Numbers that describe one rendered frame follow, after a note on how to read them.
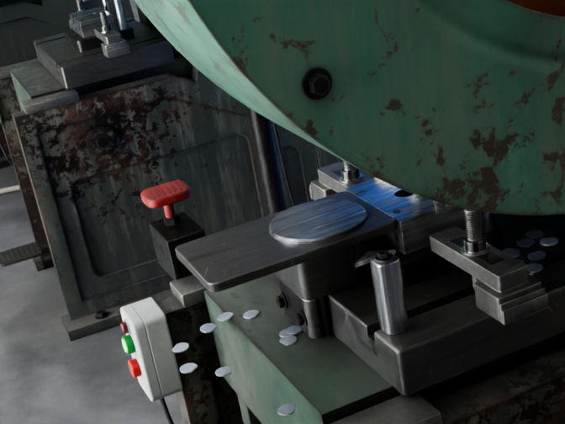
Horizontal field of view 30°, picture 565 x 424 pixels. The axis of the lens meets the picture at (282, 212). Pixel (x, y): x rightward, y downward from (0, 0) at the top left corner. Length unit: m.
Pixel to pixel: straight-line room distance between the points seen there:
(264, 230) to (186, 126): 1.56
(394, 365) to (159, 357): 0.46
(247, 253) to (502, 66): 0.54
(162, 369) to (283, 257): 0.38
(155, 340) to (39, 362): 1.35
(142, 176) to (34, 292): 0.59
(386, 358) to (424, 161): 0.44
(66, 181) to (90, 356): 0.46
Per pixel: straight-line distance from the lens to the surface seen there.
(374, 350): 1.23
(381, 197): 1.37
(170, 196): 1.57
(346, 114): 0.77
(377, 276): 1.17
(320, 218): 1.33
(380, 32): 0.77
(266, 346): 1.35
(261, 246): 1.29
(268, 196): 2.27
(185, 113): 2.86
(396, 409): 1.19
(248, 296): 1.48
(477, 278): 1.24
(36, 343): 2.97
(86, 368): 2.77
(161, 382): 1.57
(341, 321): 1.30
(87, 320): 2.94
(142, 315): 1.53
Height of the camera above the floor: 1.30
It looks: 22 degrees down
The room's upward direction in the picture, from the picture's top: 10 degrees counter-clockwise
